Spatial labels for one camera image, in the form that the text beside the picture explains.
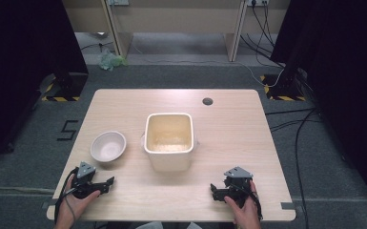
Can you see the person's grey clothing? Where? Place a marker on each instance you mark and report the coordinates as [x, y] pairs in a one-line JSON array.
[[168, 225]]

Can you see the white power strip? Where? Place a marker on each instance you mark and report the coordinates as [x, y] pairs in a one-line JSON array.
[[258, 2]]

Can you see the white round bowl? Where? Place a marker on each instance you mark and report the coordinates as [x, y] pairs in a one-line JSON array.
[[108, 147]]

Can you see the black stand base striped tape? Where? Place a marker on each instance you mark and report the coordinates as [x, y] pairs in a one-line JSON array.
[[66, 87], [284, 89]]

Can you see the grey table bracket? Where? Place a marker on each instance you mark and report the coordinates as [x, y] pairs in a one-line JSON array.
[[288, 205], [49, 205]]

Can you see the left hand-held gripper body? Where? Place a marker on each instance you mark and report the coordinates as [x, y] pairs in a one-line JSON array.
[[85, 183]]

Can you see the white square plastic container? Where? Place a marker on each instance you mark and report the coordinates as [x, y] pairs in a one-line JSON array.
[[169, 136]]

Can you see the person's right hand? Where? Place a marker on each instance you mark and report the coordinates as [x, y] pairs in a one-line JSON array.
[[246, 210]]

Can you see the black curtain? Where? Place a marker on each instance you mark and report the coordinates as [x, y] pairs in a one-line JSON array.
[[346, 79], [19, 63]]

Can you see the green plastic bag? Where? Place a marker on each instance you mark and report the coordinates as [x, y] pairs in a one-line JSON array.
[[109, 61]]

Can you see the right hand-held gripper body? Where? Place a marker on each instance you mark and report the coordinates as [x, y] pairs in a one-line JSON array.
[[236, 186]]

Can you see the beige wooden desk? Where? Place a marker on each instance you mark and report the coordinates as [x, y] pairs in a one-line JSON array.
[[178, 16]]

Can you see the person's left hand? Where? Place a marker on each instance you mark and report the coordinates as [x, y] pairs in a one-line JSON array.
[[73, 205]]

